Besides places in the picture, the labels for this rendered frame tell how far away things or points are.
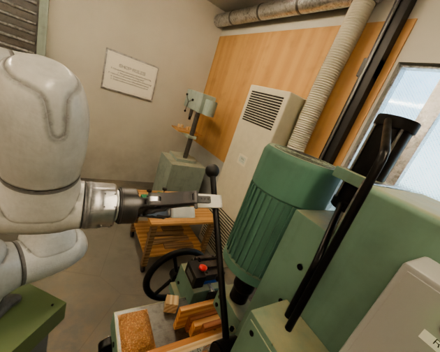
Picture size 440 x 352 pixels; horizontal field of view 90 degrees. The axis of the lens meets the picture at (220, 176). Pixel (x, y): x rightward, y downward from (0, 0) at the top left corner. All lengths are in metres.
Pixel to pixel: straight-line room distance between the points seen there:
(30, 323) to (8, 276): 0.20
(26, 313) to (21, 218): 0.70
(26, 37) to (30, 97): 2.91
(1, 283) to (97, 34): 2.74
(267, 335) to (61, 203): 0.36
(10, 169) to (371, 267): 0.47
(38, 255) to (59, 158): 0.66
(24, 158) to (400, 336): 0.44
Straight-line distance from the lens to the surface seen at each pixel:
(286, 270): 0.47
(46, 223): 0.46
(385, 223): 0.33
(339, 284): 0.37
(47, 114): 0.34
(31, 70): 0.35
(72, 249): 1.03
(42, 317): 1.10
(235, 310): 0.68
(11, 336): 1.07
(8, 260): 0.97
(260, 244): 0.51
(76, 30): 3.25
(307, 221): 0.43
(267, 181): 0.47
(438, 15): 2.04
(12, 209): 0.44
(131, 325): 0.77
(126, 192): 0.48
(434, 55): 1.93
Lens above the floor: 1.56
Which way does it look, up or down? 18 degrees down
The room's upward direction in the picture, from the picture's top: 19 degrees clockwise
